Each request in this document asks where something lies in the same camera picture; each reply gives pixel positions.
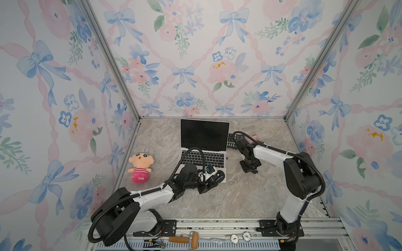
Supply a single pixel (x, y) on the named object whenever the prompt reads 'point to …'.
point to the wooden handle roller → (194, 240)
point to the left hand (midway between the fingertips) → (214, 178)
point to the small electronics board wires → (153, 242)
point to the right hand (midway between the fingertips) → (250, 168)
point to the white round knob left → (234, 238)
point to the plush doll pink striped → (142, 162)
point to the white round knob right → (246, 236)
